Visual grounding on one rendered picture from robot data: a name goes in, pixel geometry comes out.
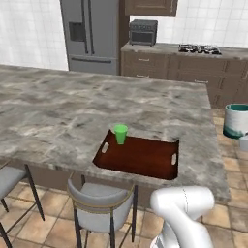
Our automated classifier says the grey padded chair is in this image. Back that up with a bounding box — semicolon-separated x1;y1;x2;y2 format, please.
66;173;140;248
0;162;46;248

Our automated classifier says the green plastic cup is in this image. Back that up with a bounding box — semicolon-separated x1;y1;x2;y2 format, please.
113;123;129;145

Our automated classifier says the black hob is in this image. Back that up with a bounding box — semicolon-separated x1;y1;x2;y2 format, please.
177;44;224;56

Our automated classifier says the brown wall cupboard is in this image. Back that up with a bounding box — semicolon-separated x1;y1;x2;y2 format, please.
124;0;179;17

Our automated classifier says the dark grey toaster oven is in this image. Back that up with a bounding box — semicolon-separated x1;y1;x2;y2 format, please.
128;18;159;47

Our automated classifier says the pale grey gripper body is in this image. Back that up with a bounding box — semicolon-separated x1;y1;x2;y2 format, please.
239;135;248;153

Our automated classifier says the dark brown wooden tray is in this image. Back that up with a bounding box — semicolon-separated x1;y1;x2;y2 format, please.
92;129;180;181

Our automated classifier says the grey steel fridge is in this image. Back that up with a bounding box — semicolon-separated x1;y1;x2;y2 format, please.
59;0;121;76

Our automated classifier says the white and teal mug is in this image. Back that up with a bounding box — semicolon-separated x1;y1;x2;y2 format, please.
223;103;248;140

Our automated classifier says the brown base cupboards run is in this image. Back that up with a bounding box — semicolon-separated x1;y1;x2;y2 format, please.
120;50;248;110

